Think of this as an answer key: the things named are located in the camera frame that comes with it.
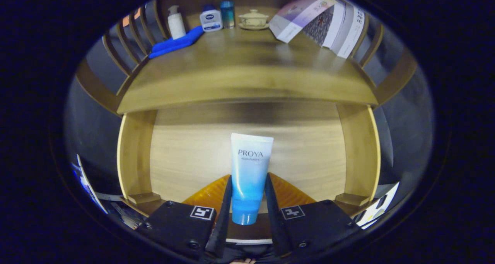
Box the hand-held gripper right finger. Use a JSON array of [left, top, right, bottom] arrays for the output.
[[264, 172, 360, 257]]

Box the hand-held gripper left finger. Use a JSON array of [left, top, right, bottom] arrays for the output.
[[135, 174, 233, 259]]

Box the blue and white cosmetic tube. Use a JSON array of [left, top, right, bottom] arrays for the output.
[[230, 133, 274, 226]]

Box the wooden drawer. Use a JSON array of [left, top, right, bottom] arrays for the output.
[[117, 101, 381, 244]]

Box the wooden countertop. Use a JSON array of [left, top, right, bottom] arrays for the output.
[[116, 26, 379, 115]]

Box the wooden cabinet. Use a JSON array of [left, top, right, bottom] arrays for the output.
[[75, 0, 418, 115]]

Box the blue folded cloth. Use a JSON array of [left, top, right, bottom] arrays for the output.
[[148, 26, 204, 59]]

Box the dark patterned book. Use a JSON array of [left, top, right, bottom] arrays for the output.
[[302, 10, 335, 48]]

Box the white bottle with blue cap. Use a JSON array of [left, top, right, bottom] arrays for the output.
[[200, 4, 224, 33]]

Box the beige lidded teacup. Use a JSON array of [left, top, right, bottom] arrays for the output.
[[238, 9, 270, 31]]

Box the white pump bottle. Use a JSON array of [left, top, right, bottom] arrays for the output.
[[167, 5, 187, 40]]

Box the purple and white book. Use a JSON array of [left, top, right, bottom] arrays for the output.
[[269, 0, 338, 44]]

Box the white book with black lettering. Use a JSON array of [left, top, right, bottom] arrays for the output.
[[336, 5, 365, 59]]

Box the teal bottle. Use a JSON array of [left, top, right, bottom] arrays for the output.
[[220, 0, 236, 29]]

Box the plain white book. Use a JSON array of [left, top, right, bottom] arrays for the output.
[[322, 2, 347, 50]]

